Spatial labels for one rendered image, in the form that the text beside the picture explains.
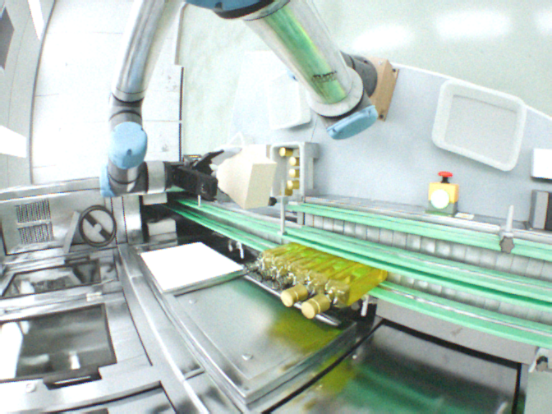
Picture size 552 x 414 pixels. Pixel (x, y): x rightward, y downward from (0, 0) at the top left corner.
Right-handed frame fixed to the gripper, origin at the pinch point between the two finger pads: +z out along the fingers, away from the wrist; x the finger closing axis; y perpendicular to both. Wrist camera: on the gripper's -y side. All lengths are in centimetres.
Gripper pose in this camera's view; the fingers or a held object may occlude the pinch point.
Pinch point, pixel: (238, 174)
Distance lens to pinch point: 67.4
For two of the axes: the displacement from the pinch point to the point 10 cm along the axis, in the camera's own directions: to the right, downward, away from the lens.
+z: 7.7, -1.1, 6.3
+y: -6.0, -4.6, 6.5
